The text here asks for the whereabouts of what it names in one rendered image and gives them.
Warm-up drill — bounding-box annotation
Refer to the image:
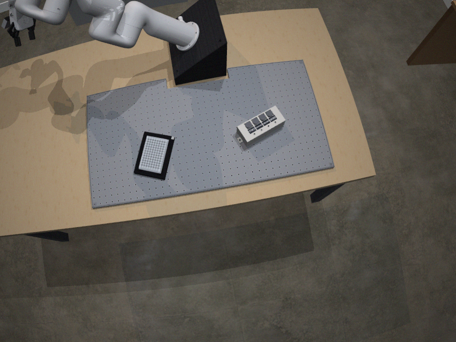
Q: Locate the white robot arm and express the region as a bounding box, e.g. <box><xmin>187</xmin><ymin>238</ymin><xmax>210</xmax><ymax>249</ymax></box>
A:
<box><xmin>8</xmin><ymin>0</ymin><xmax>199</xmax><ymax>51</ymax></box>

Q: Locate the grey push-button panel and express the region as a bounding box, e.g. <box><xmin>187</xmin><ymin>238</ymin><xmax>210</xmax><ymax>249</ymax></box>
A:
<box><xmin>237</xmin><ymin>106</ymin><xmax>285</xmax><ymax>147</ymax></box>

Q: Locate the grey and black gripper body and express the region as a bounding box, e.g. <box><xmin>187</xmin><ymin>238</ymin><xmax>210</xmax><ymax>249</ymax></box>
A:
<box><xmin>9</xmin><ymin>8</ymin><xmax>34</xmax><ymax>31</ymax></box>

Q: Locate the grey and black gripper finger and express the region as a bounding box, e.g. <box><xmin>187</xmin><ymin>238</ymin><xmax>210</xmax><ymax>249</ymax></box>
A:
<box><xmin>7</xmin><ymin>22</ymin><xmax>21</xmax><ymax>47</ymax></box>
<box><xmin>28</xmin><ymin>19</ymin><xmax>36</xmax><ymax>40</ymax></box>

